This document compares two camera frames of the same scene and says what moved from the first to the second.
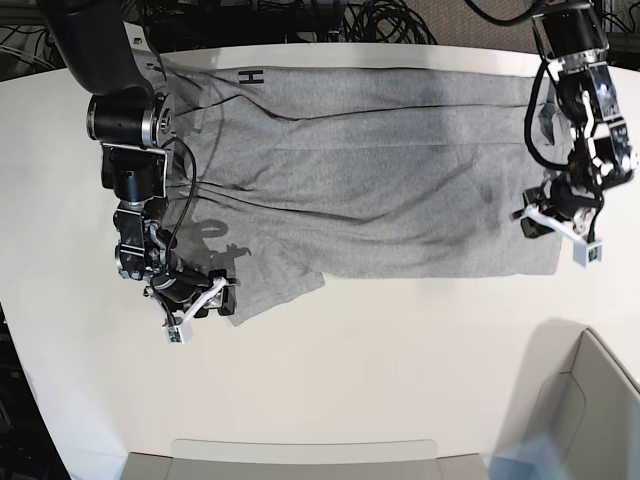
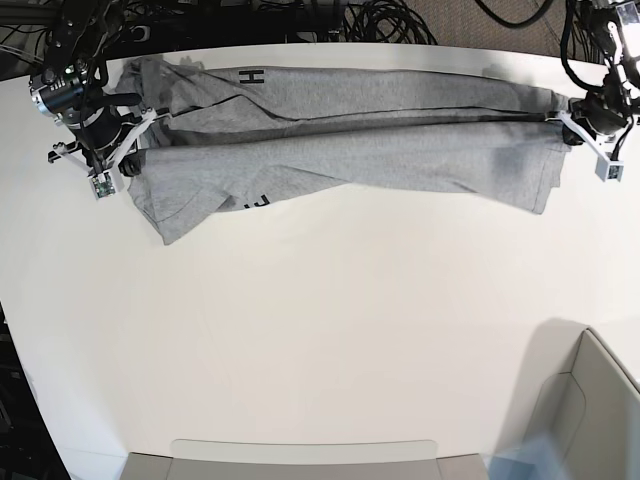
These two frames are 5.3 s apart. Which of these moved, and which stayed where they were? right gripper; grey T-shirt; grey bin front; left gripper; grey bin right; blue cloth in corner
Moved: left gripper; grey T-shirt; right gripper
Stayed: grey bin right; blue cloth in corner; grey bin front
